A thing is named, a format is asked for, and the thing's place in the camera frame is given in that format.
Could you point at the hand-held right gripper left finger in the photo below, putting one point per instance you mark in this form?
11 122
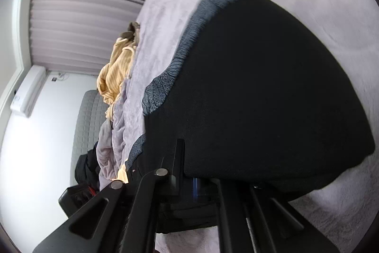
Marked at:
177 170

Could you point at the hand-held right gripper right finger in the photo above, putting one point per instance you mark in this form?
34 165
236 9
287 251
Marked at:
196 186

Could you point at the black pants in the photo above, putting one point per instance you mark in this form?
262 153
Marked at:
266 93

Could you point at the dark clothes pile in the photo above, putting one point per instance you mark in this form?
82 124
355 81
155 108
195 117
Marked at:
86 167

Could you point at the cream cloth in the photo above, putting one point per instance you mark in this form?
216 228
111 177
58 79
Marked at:
123 174

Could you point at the crumpled lavender blanket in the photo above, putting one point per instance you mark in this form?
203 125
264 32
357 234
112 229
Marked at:
115 128

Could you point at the grey quilted headboard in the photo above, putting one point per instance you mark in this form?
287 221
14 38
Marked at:
88 122

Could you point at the blue-grey leaf patterned cloth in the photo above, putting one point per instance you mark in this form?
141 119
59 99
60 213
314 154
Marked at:
157 96

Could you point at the white air conditioner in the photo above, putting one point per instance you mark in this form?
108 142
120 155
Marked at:
28 93

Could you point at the yellow striped garment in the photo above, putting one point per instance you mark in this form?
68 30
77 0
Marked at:
115 75

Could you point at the grey-brown cloth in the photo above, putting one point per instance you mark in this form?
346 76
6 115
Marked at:
131 30

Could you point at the pale pleated curtains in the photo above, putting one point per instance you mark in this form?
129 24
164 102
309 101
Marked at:
88 18

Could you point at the wall socket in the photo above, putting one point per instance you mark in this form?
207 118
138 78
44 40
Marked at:
54 80

